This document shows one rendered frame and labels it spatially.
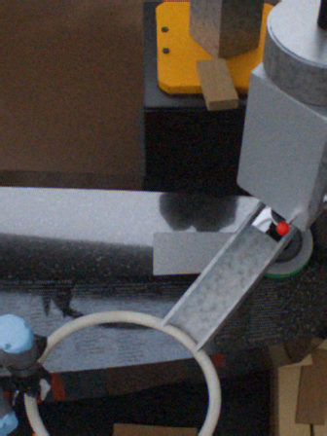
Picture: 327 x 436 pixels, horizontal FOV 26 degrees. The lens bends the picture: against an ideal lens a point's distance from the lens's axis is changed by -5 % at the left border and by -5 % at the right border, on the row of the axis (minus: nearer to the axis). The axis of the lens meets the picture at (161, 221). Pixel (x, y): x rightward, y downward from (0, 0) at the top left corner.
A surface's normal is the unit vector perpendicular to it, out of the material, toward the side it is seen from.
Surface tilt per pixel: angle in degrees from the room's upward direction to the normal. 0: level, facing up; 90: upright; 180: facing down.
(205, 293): 15
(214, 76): 0
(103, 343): 45
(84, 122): 0
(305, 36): 0
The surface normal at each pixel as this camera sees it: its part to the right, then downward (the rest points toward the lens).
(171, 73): 0.00, -0.53
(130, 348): 0.04, 0.22
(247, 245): -0.17, -0.34
